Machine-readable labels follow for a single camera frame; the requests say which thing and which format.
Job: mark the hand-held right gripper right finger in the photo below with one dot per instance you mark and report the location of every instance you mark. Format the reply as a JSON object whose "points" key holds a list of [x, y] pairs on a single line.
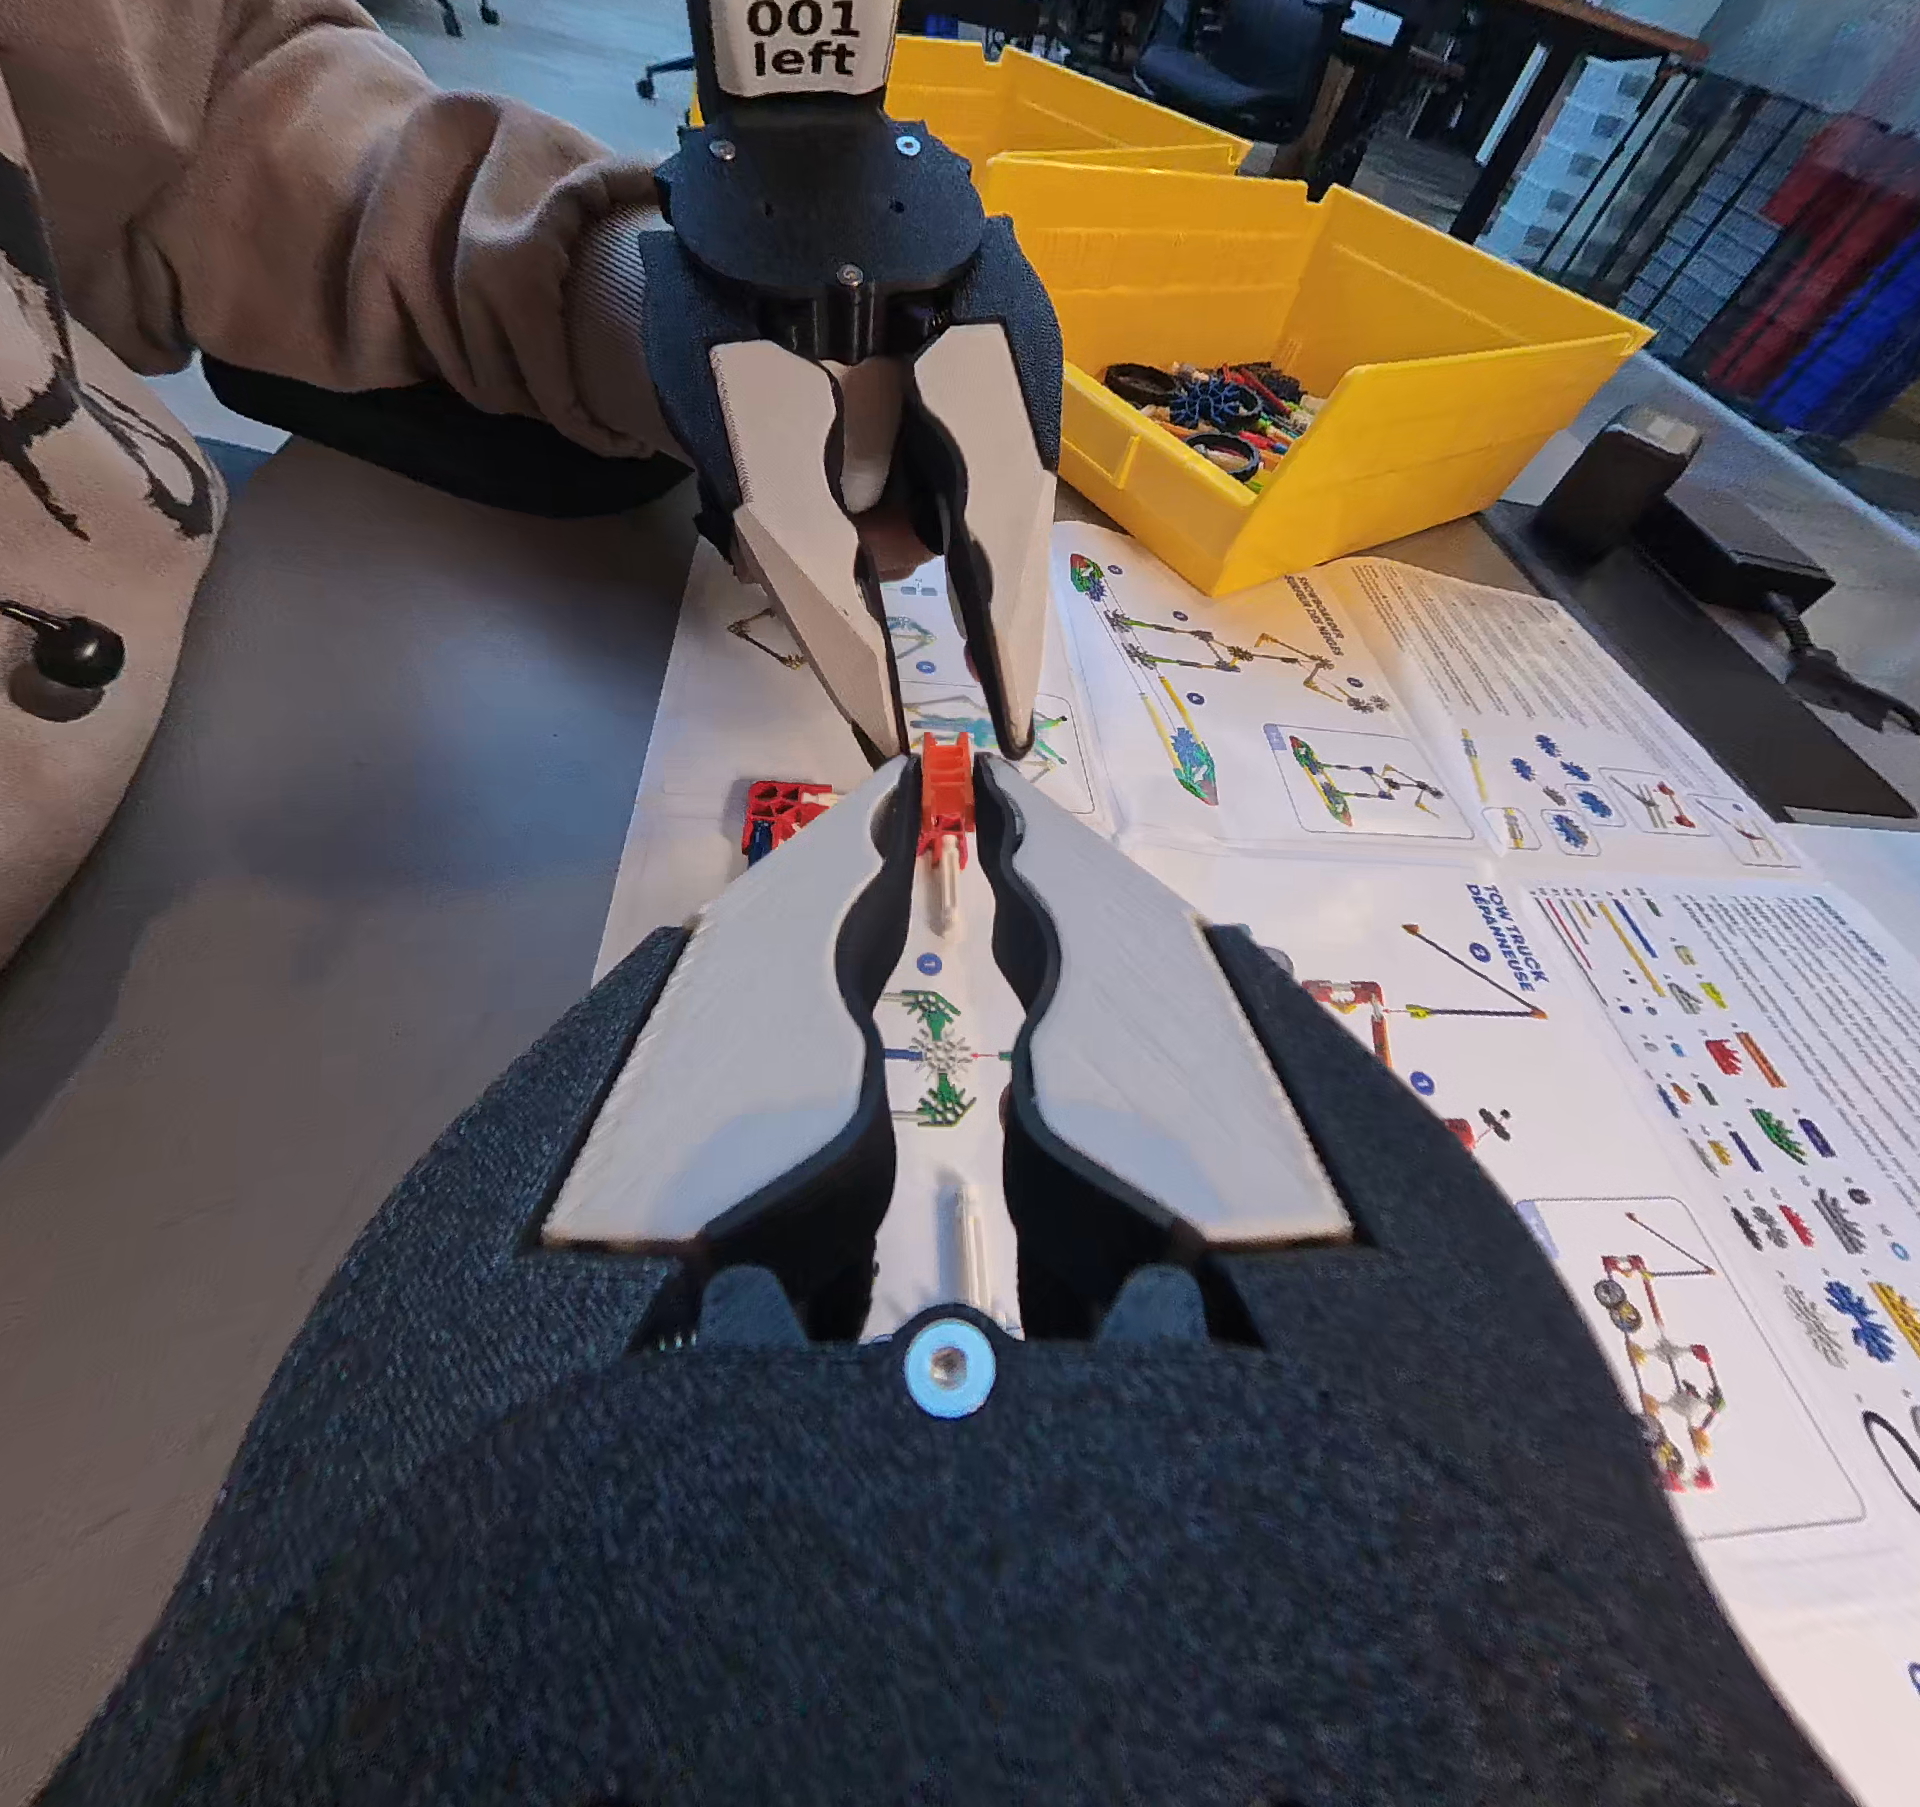
{"points": [[1170, 1072]]}

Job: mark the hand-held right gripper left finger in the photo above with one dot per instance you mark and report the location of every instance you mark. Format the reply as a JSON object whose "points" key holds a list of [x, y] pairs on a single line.
{"points": [[720, 1072]]}

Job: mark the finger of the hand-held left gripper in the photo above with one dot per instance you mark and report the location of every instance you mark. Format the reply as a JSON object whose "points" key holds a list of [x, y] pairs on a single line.
{"points": [[997, 487], [787, 487]]}

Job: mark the pile of colourful toy parts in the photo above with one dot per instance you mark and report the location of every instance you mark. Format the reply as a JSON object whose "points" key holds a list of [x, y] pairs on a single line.
{"points": [[1214, 412]]}

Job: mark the red toy connector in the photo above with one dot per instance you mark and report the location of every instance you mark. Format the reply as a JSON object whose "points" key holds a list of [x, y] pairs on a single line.
{"points": [[784, 811]]}

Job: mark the white toy rod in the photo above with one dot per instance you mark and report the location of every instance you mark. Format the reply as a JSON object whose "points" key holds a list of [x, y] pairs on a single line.
{"points": [[947, 895]]}

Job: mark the orange toy connector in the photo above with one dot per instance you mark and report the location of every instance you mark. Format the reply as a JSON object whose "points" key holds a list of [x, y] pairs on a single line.
{"points": [[946, 787]]}

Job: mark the yellow divided parts bin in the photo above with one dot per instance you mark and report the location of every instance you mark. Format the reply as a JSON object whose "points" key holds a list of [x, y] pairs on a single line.
{"points": [[1424, 398]]}

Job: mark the person's left forearm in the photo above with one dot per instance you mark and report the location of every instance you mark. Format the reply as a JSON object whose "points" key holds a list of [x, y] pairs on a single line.
{"points": [[375, 187]]}

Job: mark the black desk pad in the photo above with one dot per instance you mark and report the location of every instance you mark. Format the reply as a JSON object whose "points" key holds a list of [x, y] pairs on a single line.
{"points": [[1724, 726]]}

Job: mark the person's left hand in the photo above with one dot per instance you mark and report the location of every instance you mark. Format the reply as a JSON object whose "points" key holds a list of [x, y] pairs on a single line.
{"points": [[897, 540]]}

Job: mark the printed instruction sheet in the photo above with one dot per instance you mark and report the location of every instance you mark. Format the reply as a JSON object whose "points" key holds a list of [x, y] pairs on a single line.
{"points": [[1274, 909]]}

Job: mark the black mesh cushion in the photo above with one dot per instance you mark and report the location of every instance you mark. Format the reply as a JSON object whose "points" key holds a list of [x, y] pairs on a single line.
{"points": [[451, 451]]}

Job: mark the black box device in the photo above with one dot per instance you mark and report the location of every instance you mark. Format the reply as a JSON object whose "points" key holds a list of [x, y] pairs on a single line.
{"points": [[1612, 487]]}

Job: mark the wooden table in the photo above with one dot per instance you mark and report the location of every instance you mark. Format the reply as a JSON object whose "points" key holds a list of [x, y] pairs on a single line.
{"points": [[1561, 29]]}

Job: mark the black power adapter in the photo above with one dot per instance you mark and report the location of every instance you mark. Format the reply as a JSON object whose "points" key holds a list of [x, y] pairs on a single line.
{"points": [[1739, 555]]}

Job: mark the storage shelf with bins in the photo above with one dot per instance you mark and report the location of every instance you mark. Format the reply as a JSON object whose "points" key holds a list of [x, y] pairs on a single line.
{"points": [[1771, 263]]}

